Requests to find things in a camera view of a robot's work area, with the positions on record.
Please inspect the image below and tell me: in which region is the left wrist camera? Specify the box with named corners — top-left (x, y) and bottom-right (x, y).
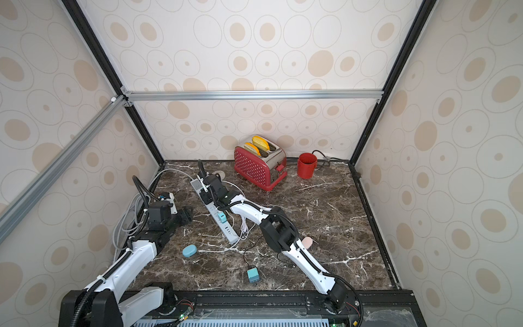
top-left (158, 192), bottom-right (178, 215)

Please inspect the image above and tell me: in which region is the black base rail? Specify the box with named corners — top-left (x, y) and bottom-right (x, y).
top-left (95, 289), bottom-right (426, 327)

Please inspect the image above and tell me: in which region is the blue earbud case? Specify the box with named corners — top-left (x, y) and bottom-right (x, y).
top-left (182, 245), bottom-right (197, 258)

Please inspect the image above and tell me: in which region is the yellow toast slice back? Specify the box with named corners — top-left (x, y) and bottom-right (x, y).
top-left (252, 136), bottom-right (270, 152)

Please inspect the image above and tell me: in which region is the teal charger with black cable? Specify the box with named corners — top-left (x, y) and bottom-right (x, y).
top-left (243, 234), bottom-right (295, 284)

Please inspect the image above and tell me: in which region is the white power strip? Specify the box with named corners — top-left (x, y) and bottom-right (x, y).
top-left (190, 179), bottom-right (240, 245)

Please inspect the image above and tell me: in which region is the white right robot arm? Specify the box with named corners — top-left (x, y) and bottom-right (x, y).
top-left (191, 173), bottom-right (363, 314)

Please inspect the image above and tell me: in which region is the red plastic cup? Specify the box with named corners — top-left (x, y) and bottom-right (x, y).
top-left (297, 153), bottom-right (317, 179)

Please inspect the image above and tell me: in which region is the red polka dot toaster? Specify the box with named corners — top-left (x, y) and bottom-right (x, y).
top-left (234, 135), bottom-right (287, 192)

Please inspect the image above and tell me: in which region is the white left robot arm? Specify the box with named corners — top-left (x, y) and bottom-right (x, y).
top-left (58, 200), bottom-right (193, 326)

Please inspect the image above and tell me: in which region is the teal charger with white cable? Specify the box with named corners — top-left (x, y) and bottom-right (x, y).
top-left (195, 179), bottom-right (270, 254)

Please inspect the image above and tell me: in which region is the toaster black power cord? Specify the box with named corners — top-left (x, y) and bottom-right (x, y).
top-left (312, 149), bottom-right (348, 168)

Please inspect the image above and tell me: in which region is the clear jar with rice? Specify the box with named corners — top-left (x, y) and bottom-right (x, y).
top-left (215, 170), bottom-right (226, 180)

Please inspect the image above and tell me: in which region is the yellow toast slice front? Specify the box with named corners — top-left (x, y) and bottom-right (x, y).
top-left (243, 143), bottom-right (262, 157)

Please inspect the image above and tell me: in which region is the yellow toast slice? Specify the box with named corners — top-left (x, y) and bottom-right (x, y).
top-left (252, 136), bottom-right (270, 152)
top-left (243, 143), bottom-right (262, 157)

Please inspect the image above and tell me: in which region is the grey power strip cord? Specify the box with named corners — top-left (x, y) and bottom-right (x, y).
top-left (112, 165), bottom-right (193, 256)

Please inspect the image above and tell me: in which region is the pink earbud case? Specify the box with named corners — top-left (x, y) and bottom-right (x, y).
top-left (302, 237), bottom-right (313, 249)

